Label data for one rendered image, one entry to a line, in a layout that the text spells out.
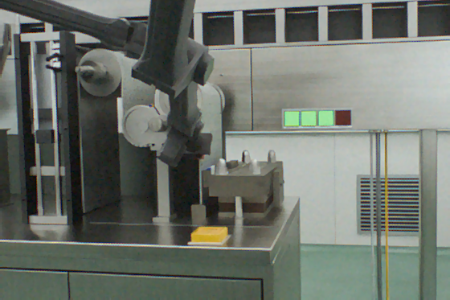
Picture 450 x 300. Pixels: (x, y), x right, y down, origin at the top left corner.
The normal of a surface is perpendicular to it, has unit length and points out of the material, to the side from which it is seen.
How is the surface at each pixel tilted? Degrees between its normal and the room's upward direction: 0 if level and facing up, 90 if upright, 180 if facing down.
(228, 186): 90
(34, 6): 100
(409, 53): 90
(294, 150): 90
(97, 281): 90
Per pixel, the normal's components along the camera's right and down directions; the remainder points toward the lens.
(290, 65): -0.16, 0.06
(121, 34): 0.70, 0.19
